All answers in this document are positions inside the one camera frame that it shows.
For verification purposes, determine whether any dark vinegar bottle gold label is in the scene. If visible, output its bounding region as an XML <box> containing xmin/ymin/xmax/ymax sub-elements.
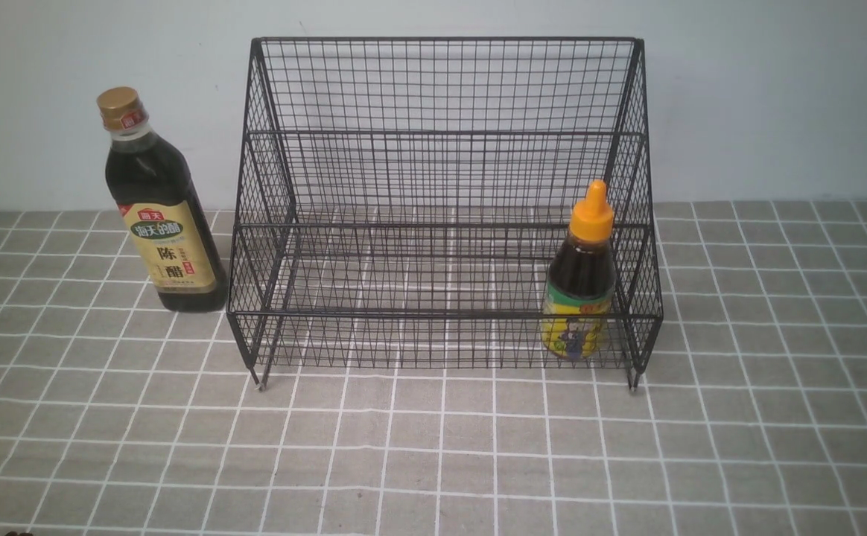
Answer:
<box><xmin>96</xmin><ymin>87</ymin><xmax>228</xmax><ymax>313</ymax></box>

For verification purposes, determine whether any sauce bottle with orange cap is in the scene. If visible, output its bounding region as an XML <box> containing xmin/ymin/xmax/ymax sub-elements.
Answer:
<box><xmin>540</xmin><ymin>179</ymin><xmax>615</xmax><ymax>360</ymax></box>

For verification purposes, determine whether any grey checkered tablecloth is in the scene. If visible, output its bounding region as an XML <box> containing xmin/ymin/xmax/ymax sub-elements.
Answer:
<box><xmin>0</xmin><ymin>201</ymin><xmax>867</xmax><ymax>535</ymax></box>

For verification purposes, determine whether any black wire mesh shelf rack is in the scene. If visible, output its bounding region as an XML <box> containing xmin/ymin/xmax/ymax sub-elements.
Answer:
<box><xmin>226</xmin><ymin>36</ymin><xmax>663</xmax><ymax>391</ymax></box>

